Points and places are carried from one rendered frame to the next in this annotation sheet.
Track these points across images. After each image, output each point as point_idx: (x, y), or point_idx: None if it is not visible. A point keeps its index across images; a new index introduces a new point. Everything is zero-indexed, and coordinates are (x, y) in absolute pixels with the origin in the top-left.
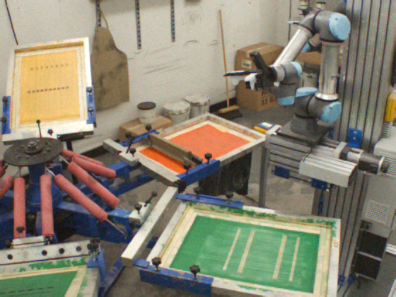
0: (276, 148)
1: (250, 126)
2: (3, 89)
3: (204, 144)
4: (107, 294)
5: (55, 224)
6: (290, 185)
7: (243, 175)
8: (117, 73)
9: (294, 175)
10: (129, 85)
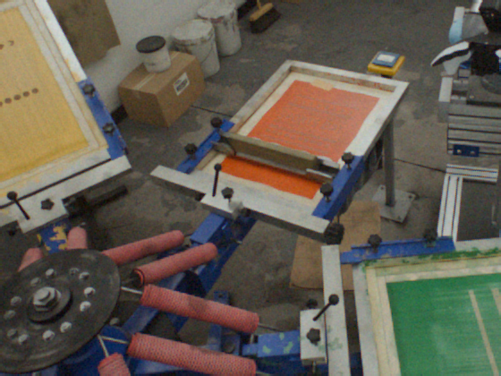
0: (460, 120)
1: (300, 30)
2: None
3: (313, 123)
4: None
5: None
6: (396, 110)
7: (376, 147)
8: (85, 4)
9: (489, 149)
10: (111, 17)
